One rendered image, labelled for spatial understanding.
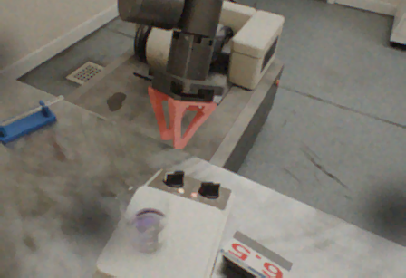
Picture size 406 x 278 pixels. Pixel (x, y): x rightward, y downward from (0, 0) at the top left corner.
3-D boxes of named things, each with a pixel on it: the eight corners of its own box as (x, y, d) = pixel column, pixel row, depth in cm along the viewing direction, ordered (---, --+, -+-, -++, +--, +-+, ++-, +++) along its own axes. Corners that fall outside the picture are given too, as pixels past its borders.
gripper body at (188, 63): (183, 97, 40) (196, 34, 38) (145, 78, 47) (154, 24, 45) (224, 100, 44) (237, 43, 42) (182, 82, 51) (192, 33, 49)
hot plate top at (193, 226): (140, 186, 46) (140, 183, 45) (224, 213, 44) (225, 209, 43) (92, 272, 38) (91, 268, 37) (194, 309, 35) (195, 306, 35)
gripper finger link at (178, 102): (165, 156, 42) (179, 84, 40) (140, 136, 48) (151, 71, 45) (207, 154, 47) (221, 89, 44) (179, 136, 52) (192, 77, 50)
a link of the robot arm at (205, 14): (235, -7, 42) (208, -8, 46) (188, -24, 38) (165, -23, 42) (222, 49, 43) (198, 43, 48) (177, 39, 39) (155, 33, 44)
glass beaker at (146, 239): (175, 220, 42) (175, 182, 36) (166, 263, 38) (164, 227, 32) (129, 213, 42) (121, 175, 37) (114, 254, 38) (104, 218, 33)
